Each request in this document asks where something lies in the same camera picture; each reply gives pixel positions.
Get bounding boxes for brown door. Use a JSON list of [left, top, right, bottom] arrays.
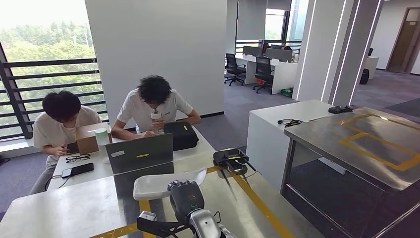
[[385, 7, 420, 74]]

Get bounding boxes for metal workbench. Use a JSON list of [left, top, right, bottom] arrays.
[[0, 152, 325, 238], [279, 107, 420, 238]]

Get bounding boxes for brown cardboard box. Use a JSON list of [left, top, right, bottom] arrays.
[[75, 122, 113, 155]]

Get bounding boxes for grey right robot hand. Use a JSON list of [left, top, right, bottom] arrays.
[[167, 179, 205, 222]]

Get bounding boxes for black eyeglasses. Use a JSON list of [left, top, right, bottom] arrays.
[[65, 154, 92, 164]]

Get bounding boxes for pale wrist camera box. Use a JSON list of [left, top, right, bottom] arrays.
[[139, 211, 158, 222]]

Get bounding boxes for black bag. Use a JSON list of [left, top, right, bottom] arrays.
[[163, 121, 200, 152]]

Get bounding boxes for white cup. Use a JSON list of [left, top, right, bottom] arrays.
[[95, 127, 110, 146]]

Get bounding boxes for clear drinking bottle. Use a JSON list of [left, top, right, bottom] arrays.
[[150, 109, 165, 135]]

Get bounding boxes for black office chair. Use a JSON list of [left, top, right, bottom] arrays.
[[253, 56, 275, 95], [224, 53, 247, 87]]

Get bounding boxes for grey laptop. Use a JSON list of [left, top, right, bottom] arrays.
[[105, 133, 174, 175]]

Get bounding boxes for white office desk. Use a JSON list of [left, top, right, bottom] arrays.
[[363, 56, 380, 80], [47, 126, 216, 191], [245, 99, 347, 191], [235, 52, 299, 95]]

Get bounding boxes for white car mirror cover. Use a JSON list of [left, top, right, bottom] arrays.
[[133, 168, 208, 201]]

